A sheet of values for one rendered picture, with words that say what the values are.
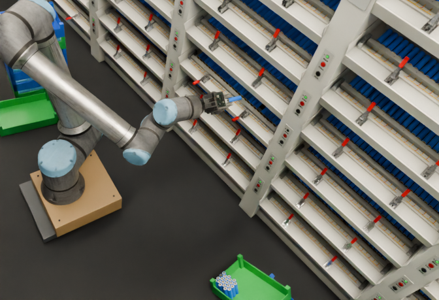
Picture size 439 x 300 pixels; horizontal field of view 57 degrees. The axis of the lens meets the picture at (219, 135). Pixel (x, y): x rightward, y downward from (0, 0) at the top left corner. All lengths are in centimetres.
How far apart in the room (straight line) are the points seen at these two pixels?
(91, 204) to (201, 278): 61
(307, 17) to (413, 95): 42
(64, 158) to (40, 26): 55
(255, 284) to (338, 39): 116
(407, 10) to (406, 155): 47
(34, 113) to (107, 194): 76
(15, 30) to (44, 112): 110
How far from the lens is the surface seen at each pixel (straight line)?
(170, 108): 144
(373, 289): 193
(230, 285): 192
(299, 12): 146
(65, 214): 195
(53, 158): 178
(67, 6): 297
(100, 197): 197
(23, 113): 251
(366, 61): 138
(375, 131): 147
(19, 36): 145
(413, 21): 127
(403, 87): 136
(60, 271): 200
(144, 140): 148
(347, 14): 133
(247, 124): 182
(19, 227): 212
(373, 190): 159
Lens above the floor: 186
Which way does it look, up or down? 49 degrees down
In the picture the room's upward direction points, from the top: 19 degrees clockwise
